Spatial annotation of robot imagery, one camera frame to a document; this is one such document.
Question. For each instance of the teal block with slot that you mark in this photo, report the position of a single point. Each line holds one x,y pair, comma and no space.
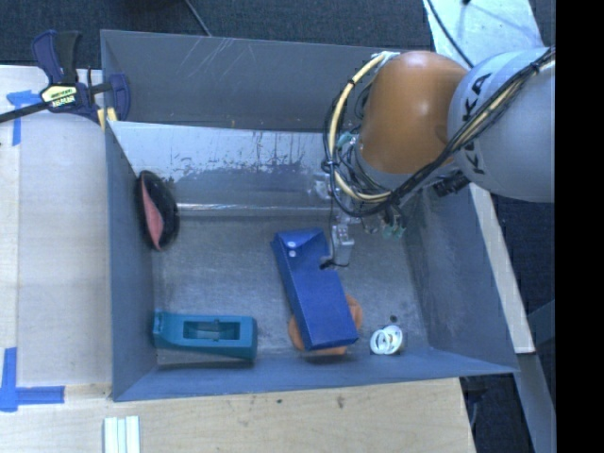
236,333

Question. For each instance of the black and pink oval case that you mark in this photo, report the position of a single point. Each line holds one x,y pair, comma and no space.
158,210

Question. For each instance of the black cylinder on white bracket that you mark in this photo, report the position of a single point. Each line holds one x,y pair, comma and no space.
450,184

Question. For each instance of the pale wood board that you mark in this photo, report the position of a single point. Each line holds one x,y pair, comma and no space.
61,253

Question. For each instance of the blue notched box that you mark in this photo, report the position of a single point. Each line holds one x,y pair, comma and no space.
316,295

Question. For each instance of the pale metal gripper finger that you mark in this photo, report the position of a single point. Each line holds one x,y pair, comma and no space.
343,246

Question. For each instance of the grey metal bin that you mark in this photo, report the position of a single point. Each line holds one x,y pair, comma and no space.
264,272

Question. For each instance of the orange round object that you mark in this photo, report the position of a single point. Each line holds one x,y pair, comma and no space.
355,312

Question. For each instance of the white plastic rings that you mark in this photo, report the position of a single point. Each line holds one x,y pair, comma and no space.
387,340

